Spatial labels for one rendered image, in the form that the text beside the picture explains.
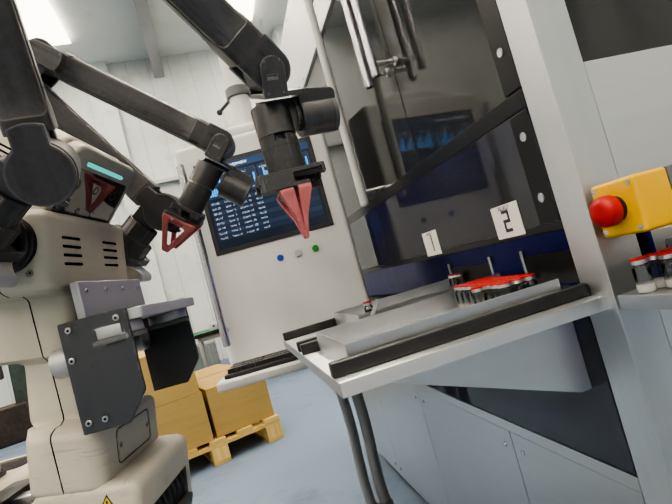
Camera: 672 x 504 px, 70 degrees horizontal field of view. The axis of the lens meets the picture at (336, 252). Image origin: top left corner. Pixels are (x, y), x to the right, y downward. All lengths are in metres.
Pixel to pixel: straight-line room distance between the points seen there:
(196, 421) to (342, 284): 2.10
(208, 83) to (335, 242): 9.27
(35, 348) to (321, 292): 0.95
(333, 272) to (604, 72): 1.03
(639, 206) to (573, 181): 0.11
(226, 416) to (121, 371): 2.82
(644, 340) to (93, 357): 0.77
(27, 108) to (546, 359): 0.79
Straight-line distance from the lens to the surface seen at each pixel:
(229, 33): 0.71
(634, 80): 0.87
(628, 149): 0.83
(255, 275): 1.61
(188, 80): 10.76
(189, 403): 3.47
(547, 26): 0.82
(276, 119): 0.72
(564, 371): 0.85
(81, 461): 0.84
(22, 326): 0.88
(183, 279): 9.77
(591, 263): 0.78
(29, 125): 0.68
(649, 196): 0.70
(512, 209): 0.90
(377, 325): 0.94
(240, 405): 3.58
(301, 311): 1.60
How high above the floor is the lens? 1.01
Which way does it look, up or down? 3 degrees up
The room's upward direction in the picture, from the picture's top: 15 degrees counter-clockwise
